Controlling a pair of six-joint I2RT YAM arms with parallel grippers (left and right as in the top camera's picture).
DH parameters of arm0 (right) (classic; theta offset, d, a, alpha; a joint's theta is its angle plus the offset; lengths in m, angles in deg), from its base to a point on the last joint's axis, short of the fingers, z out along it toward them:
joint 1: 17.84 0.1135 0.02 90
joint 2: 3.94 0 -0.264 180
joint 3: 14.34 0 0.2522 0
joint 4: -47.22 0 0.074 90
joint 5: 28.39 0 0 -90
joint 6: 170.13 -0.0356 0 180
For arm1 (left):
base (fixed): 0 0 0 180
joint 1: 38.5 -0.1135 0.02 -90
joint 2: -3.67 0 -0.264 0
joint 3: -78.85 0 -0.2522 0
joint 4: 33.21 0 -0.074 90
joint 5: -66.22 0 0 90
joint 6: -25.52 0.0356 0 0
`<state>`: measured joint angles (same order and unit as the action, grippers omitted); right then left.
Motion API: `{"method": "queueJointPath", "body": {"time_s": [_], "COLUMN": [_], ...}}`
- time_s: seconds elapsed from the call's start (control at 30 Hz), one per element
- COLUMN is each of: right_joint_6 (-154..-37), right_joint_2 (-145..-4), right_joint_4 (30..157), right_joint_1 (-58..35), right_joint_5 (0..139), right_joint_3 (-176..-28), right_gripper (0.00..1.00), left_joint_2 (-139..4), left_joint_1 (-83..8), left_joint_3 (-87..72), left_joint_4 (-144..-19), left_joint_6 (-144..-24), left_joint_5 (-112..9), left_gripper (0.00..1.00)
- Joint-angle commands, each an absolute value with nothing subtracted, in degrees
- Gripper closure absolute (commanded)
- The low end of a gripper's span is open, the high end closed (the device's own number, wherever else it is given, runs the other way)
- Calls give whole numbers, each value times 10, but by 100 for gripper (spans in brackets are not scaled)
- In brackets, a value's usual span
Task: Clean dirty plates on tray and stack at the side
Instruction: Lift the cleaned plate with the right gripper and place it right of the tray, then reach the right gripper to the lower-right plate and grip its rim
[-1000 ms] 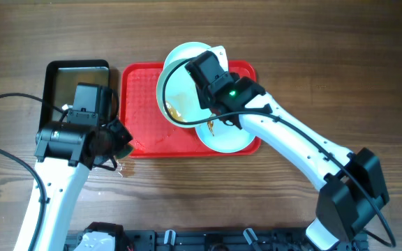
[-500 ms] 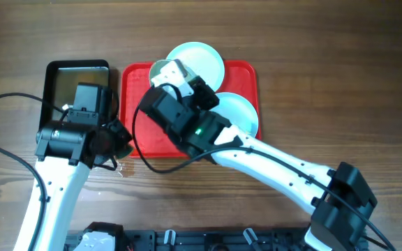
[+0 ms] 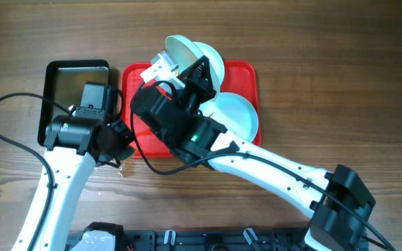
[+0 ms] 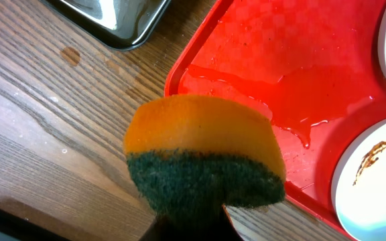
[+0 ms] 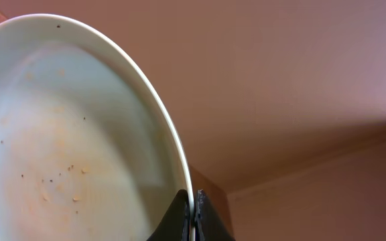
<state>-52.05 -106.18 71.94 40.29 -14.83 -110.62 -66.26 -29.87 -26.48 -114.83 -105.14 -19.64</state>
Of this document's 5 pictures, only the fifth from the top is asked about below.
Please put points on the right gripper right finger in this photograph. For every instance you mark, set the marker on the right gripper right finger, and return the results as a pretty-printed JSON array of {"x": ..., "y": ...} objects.
[{"x": 208, "y": 224}]

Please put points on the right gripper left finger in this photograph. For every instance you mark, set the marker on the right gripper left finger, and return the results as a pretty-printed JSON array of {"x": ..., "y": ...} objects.
[{"x": 175, "y": 224}]

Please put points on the white plate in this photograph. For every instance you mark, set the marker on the white plate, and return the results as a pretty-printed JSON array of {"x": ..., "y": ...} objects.
[{"x": 88, "y": 150}]

